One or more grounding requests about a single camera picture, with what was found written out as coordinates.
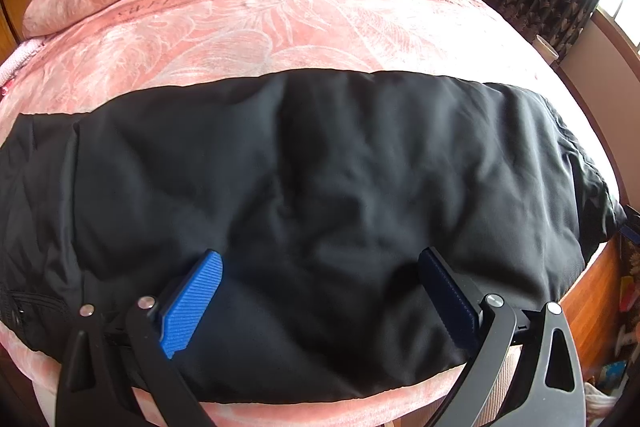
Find pink printed blanket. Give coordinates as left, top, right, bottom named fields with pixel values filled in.
left=0, top=0, right=623, bottom=427

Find white cup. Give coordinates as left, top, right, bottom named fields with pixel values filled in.
left=535, top=36, right=559, bottom=66

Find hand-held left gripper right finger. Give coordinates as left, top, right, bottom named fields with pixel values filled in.
left=418, top=247, right=586, bottom=427

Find window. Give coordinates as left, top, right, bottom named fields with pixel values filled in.
left=595, top=0, right=640, bottom=52

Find black pants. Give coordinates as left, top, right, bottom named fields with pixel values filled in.
left=0, top=70, right=628, bottom=405

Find wooden bed frame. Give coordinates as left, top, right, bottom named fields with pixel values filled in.
left=556, top=234, right=632, bottom=375

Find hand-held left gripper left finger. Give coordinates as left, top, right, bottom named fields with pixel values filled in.
left=54, top=249, right=224, bottom=427

